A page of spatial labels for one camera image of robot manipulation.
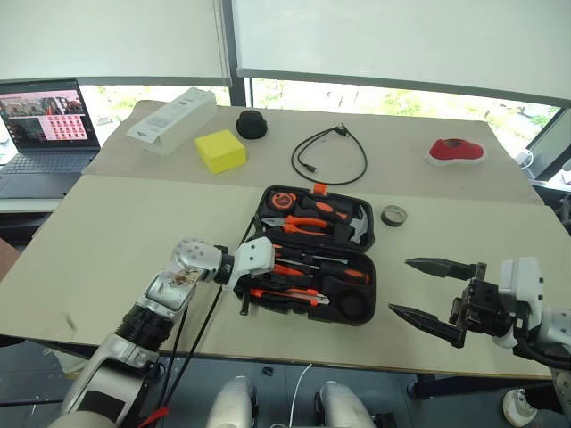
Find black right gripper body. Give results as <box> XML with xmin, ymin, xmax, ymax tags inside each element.
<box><xmin>449</xmin><ymin>261</ymin><xmax>515</xmax><ymax>338</ymax></box>

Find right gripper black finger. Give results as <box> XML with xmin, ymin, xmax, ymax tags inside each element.
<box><xmin>387</xmin><ymin>303</ymin><xmax>466</xmax><ymax>350</ymax></box>
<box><xmin>404</xmin><ymin>256</ymin><xmax>478</xmax><ymax>282</ymax></box>

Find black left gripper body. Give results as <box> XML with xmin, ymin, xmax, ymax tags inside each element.
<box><xmin>234</xmin><ymin>284</ymin><xmax>252</xmax><ymax>317</ymax></box>

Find orange black utility knife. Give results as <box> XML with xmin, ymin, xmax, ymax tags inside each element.
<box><xmin>248</xmin><ymin>287</ymin><xmax>332</xmax><ymax>308</ymax></box>

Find orange voltage tester pen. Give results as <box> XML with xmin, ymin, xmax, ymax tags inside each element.
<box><xmin>271</xmin><ymin>263</ymin><xmax>305</xmax><ymax>279</ymax></box>

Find black tool case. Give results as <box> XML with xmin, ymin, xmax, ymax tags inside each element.
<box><xmin>233</xmin><ymin>182</ymin><xmax>377</xmax><ymax>325</ymax></box>

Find black electrical tape roll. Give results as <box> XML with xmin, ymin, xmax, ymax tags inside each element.
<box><xmin>381</xmin><ymin>204</ymin><xmax>410</xmax><ymax>229</ymax></box>

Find silver rounded robot leg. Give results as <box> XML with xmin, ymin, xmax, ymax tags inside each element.
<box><xmin>208</xmin><ymin>375</ymin><xmax>259</xmax><ymax>428</ymax></box>
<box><xmin>314</xmin><ymin>379</ymin><xmax>377</xmax><ymax>428</ymax></box>

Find white sneaker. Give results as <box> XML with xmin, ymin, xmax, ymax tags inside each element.
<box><xmin>502</xmin><ymin>387</ymin><xmax>540</xmax><ymax>427</ymax></box>

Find orange black tape measure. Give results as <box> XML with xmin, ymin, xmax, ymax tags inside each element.
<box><xmin>269</xmin><ymin>190</ymin><xmax>297</xmax><ymax>212</ymax></box>

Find red white shoe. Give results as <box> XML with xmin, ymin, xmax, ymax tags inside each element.
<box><xmin>424</xmin><ymin>137</ymin><xmax>488</xmax><ymax>168</ymax></box>

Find black office chair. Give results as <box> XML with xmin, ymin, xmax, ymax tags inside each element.
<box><xmin>552</xmin><ymin>192</ymin><xmax>571</xmax><ymax>235</ymax></box>

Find yellow box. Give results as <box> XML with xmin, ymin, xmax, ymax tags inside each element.
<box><xmin>194</xmin><ymin>128</ymin><xmax>248</xmax><ymax>176</ymax></box>

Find black round cap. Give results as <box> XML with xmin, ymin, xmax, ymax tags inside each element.
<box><xmin>236</xmin><ymin>109</ymin><xmax>269</xmax><ymax>141</ymax></box>

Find white cardboard carton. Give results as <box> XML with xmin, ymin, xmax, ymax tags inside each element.
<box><xmin>127</xmin><ymin>86</ymin><xmax>219</xmax><ymax>157</ymax></box>

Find white roller blind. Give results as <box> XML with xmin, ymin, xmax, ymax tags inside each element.
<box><xmin>0</xmin><ymin>0</ymin><xmax>233</xmax><ymax>88</ymax></box>
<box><xmin>230</xmin><ymin>0</ymin><xmax>571</xmax><ymax>109</ymax></box>

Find brown rounded seat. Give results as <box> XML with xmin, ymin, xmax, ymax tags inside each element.
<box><xmin>0</xmin><ymin>237</ymin><xmax>21</xmax><ymax>283</ymax></box>

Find open laptop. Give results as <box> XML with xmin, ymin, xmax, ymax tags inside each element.
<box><xmin>0</xmin><ymin>78</ymin><xmax>103</xmax><ymax>200</ymax></box>

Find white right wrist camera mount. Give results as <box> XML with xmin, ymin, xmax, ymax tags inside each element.
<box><xmin>492</xmin><ymin>257</ymin><xmax>546</xmax><ymax>349</ymax></box>

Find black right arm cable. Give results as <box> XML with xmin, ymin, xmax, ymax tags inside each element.
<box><xmin>512</xmin><ymin>336</ymin><xmax>571</xmax><ymax>372</ymax></box>

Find black table frame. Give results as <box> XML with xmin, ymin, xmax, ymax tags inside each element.
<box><xmin>406</xmin><ymin>373</ymin><xmax>555</xmax><ymax>400</ymax></box>

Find claw hammer orange black handle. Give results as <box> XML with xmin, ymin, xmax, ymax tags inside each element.
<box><xmin>302</xmin><ymin>198</ymin><xmax>372</xmax><ymax>246</ymax></box>

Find orange handled pliers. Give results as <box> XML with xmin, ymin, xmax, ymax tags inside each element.
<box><xmin>261</xmin><ymin>214</ymin><xmax>334</xmax><ymax>236</ymax></box>

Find white floor cable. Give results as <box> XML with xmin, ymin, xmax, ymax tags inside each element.
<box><xmin>287</xmin><ymin>362</ymin><xmax>314</xmax><ymax>428</ymax></box>

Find black looped cable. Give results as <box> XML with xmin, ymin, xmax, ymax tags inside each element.
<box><xmin>291</xmin><ymin>123</ymin><xmax>369</xmax><ymax>187</ymax></box>

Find dark window post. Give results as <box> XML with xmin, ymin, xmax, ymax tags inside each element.
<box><xmin>229</xmin><ymin>76</ymin><xmax>253</xmax><ymax>109</ymax></box>

